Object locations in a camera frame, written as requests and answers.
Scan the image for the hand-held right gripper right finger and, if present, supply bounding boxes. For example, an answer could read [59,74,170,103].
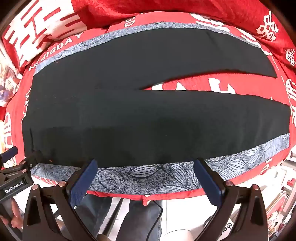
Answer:
[194,158,270,241]

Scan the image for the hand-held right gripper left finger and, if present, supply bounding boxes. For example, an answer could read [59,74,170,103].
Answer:
[22,159,99,241]

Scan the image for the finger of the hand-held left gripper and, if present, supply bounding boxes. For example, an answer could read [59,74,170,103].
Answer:
[20,151,45,171]

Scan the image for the black pants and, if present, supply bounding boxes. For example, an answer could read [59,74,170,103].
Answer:
[22,28,291,168]

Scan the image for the person's left hand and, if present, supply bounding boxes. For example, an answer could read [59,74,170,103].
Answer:
[0,199,24,230]

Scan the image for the person's left leg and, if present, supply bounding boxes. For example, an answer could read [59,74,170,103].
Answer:
[75,194,117,241]

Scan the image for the person's leg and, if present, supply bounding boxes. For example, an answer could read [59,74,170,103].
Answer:
[75,194,117,241]
[116,199,163,241]

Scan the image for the grey floral cloth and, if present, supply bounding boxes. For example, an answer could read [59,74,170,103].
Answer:
[30,21,290,195]

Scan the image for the person's right leg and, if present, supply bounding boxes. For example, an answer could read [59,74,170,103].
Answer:
[116,199,163,241]

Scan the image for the printed cushion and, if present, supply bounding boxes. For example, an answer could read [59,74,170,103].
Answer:
[0,44,23,107]

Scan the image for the red printed bedsheet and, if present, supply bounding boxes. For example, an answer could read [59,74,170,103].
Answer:
[5,11,296,207]

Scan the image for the red and white pillow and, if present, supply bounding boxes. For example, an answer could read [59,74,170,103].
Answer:
[1,0,90,68]

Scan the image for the red quilt with white characters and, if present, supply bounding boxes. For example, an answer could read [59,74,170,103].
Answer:
[76,0,296,67]

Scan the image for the black cable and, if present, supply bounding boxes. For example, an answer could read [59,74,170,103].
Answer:
[142,200,164,241]

